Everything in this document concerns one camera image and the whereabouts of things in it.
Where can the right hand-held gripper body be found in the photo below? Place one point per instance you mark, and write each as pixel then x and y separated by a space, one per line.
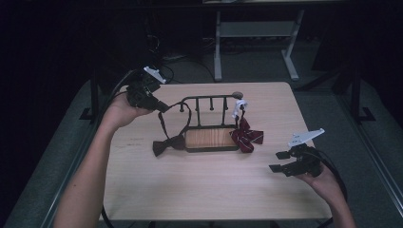
pixel 305 164

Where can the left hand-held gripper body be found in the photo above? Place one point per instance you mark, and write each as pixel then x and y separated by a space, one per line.
pixel 141 91

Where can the dark brown bow tie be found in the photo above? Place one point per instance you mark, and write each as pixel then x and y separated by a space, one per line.
pixel 168 144

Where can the red striped bow tie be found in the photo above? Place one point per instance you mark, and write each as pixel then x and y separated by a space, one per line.
pixel 245 137

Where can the black hook rack wooden tray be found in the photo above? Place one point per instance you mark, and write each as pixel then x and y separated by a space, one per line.
pixel 209 138

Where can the person's left hand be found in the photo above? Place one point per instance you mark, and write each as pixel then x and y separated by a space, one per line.
pixel 122 112

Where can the person's right hand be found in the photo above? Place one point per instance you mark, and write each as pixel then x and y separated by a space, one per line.
pixel 324 186

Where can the black metal stand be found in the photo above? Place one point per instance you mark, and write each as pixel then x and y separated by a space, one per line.
pixel 94 101
pixel 356 95

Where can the grey metal rail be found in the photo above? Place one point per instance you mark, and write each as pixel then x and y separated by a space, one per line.
pixel 374 158
pixel 71 171

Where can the white metal desk frame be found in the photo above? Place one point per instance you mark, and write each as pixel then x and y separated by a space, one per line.
pixel 253 29

